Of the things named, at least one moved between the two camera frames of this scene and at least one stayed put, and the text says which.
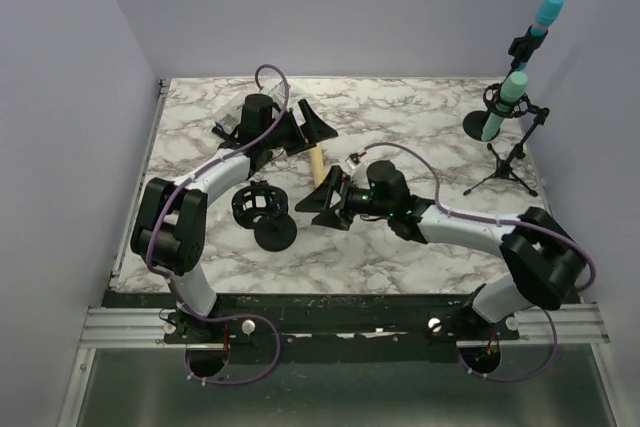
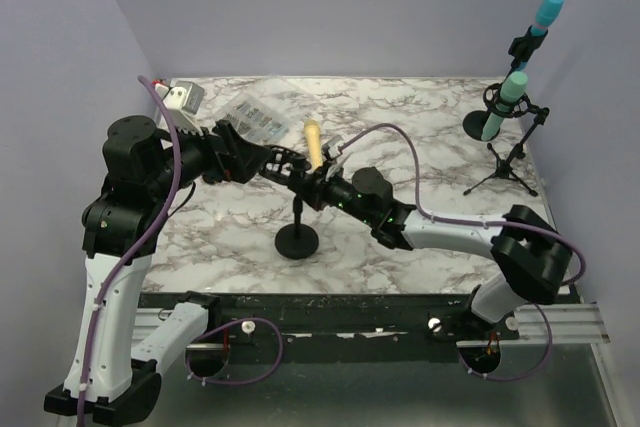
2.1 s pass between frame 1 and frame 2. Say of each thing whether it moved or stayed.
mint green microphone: stayed
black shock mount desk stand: moved
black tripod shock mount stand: stayed
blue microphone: stayed
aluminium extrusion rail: stayed
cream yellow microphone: moved
